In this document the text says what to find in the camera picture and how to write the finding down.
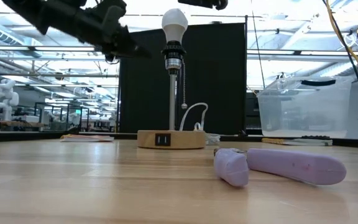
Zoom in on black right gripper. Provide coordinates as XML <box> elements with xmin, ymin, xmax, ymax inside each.
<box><xmin>178</xmin><ymin>0</ymin><xmax>229</xmax><ymax>11</ymax></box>

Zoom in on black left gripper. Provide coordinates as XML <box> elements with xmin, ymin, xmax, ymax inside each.
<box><xmin>84</xmin><ymin>0</ymin><xmax>152</xmax><ymax>59</ymax></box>

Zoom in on white lightbulb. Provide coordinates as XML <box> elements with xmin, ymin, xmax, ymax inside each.
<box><xmin>161</xmin><ymin>8</ymin><xmax>189</xmax><ymax>44</ymax></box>

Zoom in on wooden base table lamp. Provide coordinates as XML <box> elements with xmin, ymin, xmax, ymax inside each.
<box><xmin>137</xmin><ymin>40</ymin><xmax>207</xmax><ymax>150</ymax></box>

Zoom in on black divider panel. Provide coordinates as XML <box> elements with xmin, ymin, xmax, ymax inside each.
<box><xmin>119</xmin><ymin>22</ymin><xmax>249</xmax><ymax>135</ymax></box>

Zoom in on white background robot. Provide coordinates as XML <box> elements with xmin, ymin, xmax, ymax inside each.
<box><xmin>0</xmin><ymin>79</ymin><xmax>20</xmax><ymax>122</ymax></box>

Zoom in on distant wooden bench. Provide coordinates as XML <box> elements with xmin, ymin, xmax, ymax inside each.
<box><xmin>0</xmin><ymin>119</ymin><xmax>45</xmax><ymax>128</ymax></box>

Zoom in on clear plastic storage bin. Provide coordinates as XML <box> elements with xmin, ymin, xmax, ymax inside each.
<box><xmin>257</xmin><ymin>76</ymin><xmax>353</xmax><ymax>139</ymax></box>

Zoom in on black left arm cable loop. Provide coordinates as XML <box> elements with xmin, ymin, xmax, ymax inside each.
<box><xmin>103</xmin><ymin>52</ymin><xmax>120</xmax><ymax>65</ymax></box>

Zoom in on white lamp power cord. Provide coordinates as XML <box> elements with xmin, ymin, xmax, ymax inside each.
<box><xmin>178</xmin><ymin>102</ymin><xmax>222</xmax><ymax>146</ymax></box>

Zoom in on purple handled pliers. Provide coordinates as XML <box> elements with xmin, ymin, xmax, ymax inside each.
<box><xmin>213</xmin><ymin>147</ymin><xmax>347</xmax><ymax>188</ymax></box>

